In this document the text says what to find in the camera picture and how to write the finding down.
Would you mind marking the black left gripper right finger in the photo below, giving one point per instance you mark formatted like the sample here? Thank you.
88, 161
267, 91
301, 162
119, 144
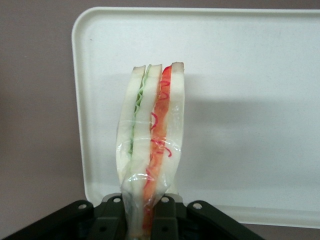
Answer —
170, 220

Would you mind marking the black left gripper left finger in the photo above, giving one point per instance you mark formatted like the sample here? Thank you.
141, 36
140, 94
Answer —
110, 220

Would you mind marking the triangle sandwich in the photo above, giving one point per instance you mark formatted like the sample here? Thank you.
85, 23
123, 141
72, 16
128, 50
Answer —
152, 130

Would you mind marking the cream plastic tray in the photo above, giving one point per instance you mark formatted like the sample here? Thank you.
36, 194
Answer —
237, 100

